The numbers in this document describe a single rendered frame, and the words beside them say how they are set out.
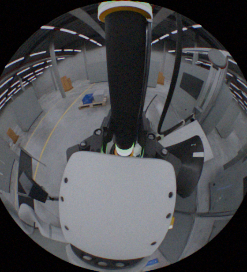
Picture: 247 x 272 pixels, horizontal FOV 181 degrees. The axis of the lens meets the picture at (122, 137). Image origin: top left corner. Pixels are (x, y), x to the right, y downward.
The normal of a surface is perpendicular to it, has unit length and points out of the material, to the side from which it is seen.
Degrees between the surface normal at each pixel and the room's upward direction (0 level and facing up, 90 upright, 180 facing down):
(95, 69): 90
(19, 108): 90
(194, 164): 44
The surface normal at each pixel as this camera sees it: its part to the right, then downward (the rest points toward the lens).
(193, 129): -0.77, -0.46
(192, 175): -0.49, -0.81
